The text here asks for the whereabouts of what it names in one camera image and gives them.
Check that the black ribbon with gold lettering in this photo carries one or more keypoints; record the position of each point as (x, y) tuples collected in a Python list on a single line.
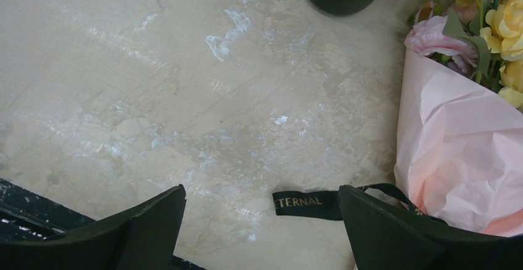
[(325, 204)]

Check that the pink paper flower bouquet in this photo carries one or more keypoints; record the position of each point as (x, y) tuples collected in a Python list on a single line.
[(459, 136)]

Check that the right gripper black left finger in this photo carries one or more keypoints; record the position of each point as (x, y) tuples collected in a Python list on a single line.
[(141, 237)]

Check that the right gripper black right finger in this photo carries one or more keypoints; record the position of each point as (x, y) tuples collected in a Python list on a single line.
[(383, 236)]

